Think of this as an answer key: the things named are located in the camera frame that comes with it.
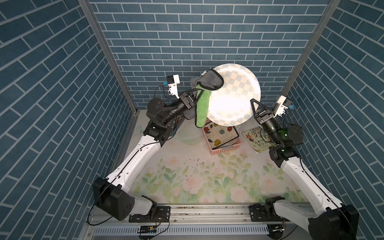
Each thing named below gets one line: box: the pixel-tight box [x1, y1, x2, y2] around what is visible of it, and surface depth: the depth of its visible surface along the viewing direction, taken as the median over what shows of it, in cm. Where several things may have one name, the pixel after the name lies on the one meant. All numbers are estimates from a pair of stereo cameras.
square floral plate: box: [203, 121, 240, 150], surface depth 101 cm
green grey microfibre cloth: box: [185, 69, 224, 128], surface depth 56 cm
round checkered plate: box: [207, 63, 261, 127], surface depth 62 cm
